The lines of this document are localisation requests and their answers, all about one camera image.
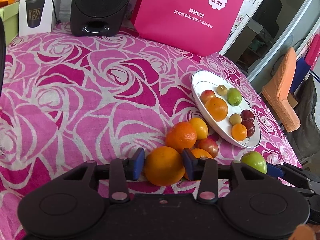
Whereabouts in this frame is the mandarin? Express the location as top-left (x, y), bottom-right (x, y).
top-left (182, 148), bottom-right (213, 180)
top-left (165, 121), bottom-right (197, 153)

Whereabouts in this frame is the green apple back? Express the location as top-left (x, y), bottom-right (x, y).
top-left (240, 151), bottom-right (267, 174)

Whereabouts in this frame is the green apple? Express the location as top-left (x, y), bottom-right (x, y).
top-left (227, 88), bottom-right (242, 106)
top-left (240, 151), bottom-right (267, 174)

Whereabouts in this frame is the small red apple back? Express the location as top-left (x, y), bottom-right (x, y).
top-left (197, 138), bottom-right (219, 159)

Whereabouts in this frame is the yellow orange small fruit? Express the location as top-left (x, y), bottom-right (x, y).
top-left (188, 117), bottom-right (209, 140)

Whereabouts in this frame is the mandarin back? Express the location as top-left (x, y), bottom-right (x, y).
top-left (165, 121), bottom-right (197, 153)

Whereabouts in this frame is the large orange front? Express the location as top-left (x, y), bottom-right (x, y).
top-left (144, 146), bottom-right (185, 186)

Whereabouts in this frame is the large orange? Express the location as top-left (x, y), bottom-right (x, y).
top-left (144, 146), bottom-right (185, 186)
top-left (205, 97), bottom-right (228, 122)

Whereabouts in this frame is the dark red plum front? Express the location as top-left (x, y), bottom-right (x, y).
top-left (241, 120), bottom-right (255, 138)

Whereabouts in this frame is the dark red plum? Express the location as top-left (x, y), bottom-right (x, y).
top-left (240, 109), bottom-right (255, 122)
top-left (241, 120), bottom-right (255, 138)

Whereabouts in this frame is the small orange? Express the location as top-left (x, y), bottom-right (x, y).
top-left (231, 124), bottom-right (247, 141)

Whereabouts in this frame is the brown kiwi front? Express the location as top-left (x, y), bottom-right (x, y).
top-left (229, 113), bottom-right (242, 126)

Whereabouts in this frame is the brown kiwi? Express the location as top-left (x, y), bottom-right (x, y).
top-left (229, 113), bottom-right (242, 126)
top-left (216, 85), bottom-right (228, 96)

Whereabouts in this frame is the dark red plum back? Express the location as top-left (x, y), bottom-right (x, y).
top-left (240, 109), bottom-right (255, 122)

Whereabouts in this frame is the red yellow apple front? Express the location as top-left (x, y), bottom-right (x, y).
top-left (200, 89), bottom-right (216, 105)

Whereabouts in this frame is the green apple front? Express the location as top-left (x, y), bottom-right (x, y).
top-left (227, 88), bottom-right (242, 106)

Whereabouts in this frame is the dark jacket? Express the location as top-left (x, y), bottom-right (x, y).
top-left (286, 76), bottom-right (319, 161)

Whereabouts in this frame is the orange chair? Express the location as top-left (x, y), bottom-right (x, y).
top-left (262, 47), bottom-right (300, 132)

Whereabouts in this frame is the white ceramic plate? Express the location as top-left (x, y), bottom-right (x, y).
top-left (191, 70), bottom-right (261, 149)

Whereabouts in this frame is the pink rose tablecloth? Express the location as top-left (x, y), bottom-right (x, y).
top-left (1, 23), bottom-right (299, 239)

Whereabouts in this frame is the blue bag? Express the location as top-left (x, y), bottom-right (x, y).
top-left (290, 57), bottom-right (311, 94)

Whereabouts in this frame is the red hanging bag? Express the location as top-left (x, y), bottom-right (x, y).
top-left (305, 34), bottom-right (320, 70)

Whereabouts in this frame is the pink tote bag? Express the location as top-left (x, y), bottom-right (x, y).
top-left (131, 0), bottom-right (244, 56)

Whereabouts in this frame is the black speaker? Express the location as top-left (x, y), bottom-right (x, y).
top-left (71, 0), bottom-right (130, 37)

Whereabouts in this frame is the white coffee cup box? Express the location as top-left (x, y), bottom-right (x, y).
top-left (18, 0), bottom-right (61, 36)

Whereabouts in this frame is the green shoe box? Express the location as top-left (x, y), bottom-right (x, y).
top-left (1, 2), bottom-right (20, 45)

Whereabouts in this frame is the black speaker cable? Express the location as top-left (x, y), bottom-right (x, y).
top-left (44, 0), bottom-right (62, 25)

